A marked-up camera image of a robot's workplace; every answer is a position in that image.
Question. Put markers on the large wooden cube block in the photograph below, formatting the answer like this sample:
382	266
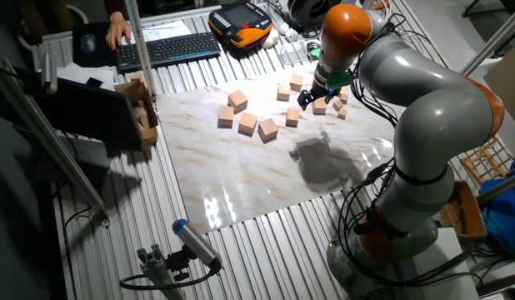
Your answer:
283	92
319	107
268	130
238	101
296	82
247	123
292	117
226	116

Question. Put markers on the orange black teach pendant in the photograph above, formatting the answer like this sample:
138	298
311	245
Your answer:
241	23

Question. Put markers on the brown cardboard box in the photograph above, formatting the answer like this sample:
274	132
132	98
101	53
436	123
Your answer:
132	89

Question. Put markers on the white round object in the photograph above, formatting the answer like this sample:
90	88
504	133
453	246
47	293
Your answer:
271	38

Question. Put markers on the aluminium profile post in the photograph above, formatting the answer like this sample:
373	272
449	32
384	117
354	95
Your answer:
495	39
140	50

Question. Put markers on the clear plastic container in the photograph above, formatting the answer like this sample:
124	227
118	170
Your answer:
293	52

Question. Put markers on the person's bare hand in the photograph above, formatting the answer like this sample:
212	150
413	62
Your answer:
117	31

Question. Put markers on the black filament spool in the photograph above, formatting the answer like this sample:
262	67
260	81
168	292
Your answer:
309	12

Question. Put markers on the black mouse pad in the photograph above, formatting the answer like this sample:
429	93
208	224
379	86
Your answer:
80	58

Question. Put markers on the forearm in dark sleeve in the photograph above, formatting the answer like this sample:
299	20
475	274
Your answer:
113	5

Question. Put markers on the black computer keyboard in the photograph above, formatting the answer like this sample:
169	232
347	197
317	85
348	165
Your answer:
168	49

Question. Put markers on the slanted aluminium profile beam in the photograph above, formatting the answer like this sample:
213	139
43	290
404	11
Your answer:
53	146

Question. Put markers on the white marble pattern mat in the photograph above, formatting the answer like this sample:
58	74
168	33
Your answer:
241	175

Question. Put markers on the black monitor screen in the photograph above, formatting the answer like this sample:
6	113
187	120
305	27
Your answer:
91	110

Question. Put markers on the white power plug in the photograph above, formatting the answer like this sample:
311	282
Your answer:
290	33

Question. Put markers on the dark computer mouse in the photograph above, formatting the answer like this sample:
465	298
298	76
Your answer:
88	43

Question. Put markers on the silver camera with blue end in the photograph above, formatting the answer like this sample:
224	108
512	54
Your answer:
195	241

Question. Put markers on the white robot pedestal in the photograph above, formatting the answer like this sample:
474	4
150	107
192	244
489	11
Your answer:
445	266

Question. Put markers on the white paper sheet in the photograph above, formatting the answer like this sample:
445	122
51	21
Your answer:
163	30

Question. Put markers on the blue bag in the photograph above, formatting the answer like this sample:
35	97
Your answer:
505	212

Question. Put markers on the short aluminium mount profile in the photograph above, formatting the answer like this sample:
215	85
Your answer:
157	271

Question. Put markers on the silver depth camera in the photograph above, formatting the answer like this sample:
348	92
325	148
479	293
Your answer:
49	73

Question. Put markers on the stack of white papers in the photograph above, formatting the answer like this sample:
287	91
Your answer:
84	74

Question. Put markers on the black camera clamp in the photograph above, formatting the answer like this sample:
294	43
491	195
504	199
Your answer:
178	262

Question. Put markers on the wooden lattice rack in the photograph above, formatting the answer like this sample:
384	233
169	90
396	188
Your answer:
488	160

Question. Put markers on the orange brown bin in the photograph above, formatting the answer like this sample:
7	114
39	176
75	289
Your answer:
463	208

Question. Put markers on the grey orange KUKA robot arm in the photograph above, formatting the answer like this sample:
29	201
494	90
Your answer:
428	104

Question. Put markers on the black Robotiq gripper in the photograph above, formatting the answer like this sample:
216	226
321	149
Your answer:
323	91

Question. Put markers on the brown cardboard sheet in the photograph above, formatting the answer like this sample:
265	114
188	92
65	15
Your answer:
509	83

